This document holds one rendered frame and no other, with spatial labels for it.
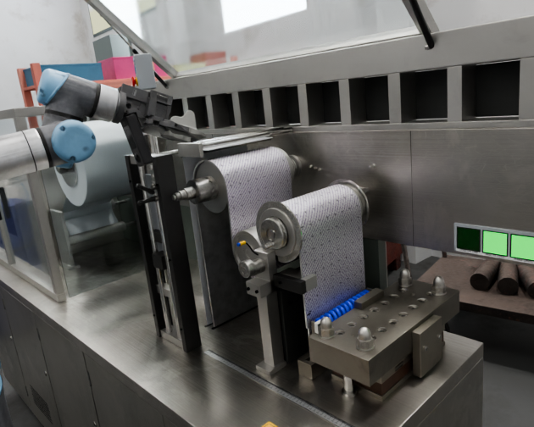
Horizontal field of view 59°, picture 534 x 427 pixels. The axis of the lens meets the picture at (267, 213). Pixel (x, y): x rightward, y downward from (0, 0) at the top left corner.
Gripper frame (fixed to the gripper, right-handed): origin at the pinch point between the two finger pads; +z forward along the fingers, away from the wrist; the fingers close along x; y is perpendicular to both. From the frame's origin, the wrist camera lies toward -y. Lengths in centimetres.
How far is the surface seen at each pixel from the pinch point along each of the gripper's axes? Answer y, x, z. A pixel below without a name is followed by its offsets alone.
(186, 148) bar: 0.0, 9.5, 1.6
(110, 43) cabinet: 328, 644, 100
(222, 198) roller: -11.8, 5.3, 11.7
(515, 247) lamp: -19, -47, 57
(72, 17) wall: 439, 823, 58
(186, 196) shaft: -12.9, 6.6, 2.3
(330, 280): -30.1, -15.1, 33.3
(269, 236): -21.9, -13.1, 15.6
